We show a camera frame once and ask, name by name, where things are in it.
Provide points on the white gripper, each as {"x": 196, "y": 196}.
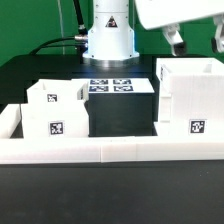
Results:
{"x": 159, "y": 13}

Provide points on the white drawer cabinet housing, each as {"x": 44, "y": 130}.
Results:
{"x": 191, "y": 97}

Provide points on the white front drawer box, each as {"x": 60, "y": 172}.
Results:
{"x": 55, "y": 120}

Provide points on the white drawer box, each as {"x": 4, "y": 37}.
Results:
{"x": 55, "y": 120}
{"x": 58, "y": 91}

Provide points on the white fiducial marker sheet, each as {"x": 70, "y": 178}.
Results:
{"x": 114, "y": 85}

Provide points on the black raised platform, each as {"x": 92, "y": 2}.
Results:
{"x": 110, "y": 115}

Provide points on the white U-shaped fence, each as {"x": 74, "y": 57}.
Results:
{"x": 101, "y": 150}

